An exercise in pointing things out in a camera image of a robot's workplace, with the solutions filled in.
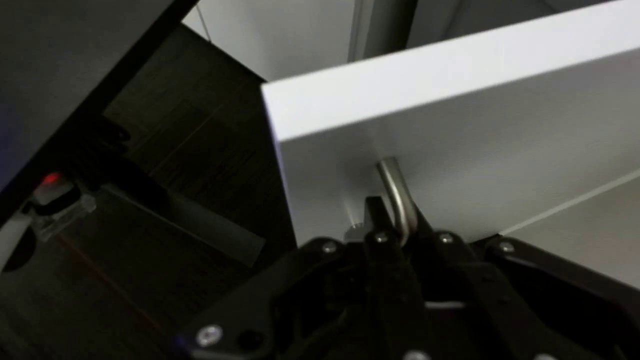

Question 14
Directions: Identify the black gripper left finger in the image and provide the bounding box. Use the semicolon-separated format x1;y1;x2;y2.
190;194;429;360

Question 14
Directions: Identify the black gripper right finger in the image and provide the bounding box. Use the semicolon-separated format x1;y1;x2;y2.
401;210;640;360

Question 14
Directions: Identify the metal cabinet door handle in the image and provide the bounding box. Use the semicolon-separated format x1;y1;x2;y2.
373;157;424;241

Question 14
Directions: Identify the white cabinet door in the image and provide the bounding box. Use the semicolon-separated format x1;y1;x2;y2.
260;0;640;296

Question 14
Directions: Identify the white base cabinet unit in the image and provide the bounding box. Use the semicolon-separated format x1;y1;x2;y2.
179;0;612;86

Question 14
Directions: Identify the orange black clamp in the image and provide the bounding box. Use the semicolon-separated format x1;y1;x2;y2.
0;169;100;271

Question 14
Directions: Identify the black breadboard table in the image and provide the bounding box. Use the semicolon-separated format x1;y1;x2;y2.
0;0;202;226

